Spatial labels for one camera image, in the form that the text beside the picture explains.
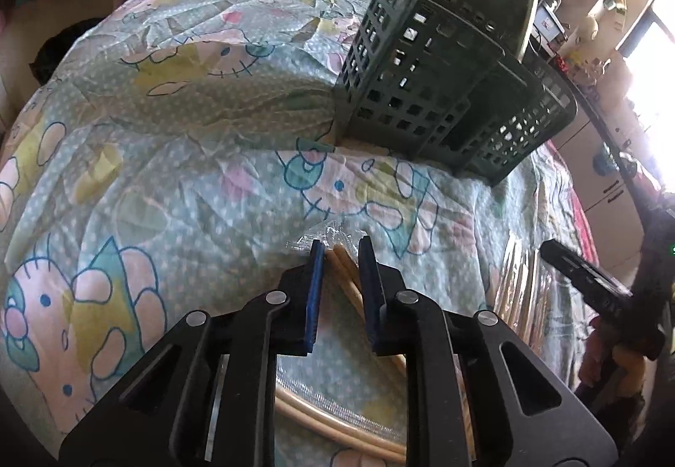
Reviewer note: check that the dark cloth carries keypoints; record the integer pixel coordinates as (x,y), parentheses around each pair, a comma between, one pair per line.
(60,50)

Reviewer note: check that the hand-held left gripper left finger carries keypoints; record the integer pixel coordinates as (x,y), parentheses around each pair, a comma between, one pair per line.
(315,287)

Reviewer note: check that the green plastic utensil basket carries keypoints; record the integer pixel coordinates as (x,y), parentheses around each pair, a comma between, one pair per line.
(422,92)

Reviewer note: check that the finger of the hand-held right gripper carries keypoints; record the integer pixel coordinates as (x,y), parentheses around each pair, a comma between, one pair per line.
(585,277)

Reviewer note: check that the white cabinet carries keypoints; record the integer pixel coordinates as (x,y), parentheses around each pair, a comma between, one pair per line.
(606,166)

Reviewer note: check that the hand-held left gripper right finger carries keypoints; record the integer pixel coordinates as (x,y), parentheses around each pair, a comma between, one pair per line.
(367,287)

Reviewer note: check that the pile of wrapped chopsticks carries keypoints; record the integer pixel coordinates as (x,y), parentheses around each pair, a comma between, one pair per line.
(522,287)

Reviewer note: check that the pink blanket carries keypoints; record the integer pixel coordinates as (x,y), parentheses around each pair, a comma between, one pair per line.
(580,224)

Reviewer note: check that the cartoon printed bed sheet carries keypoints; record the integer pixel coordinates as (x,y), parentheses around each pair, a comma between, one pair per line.
(211,129)

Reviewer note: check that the person's right hand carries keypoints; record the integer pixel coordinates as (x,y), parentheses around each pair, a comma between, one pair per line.
(614,356)

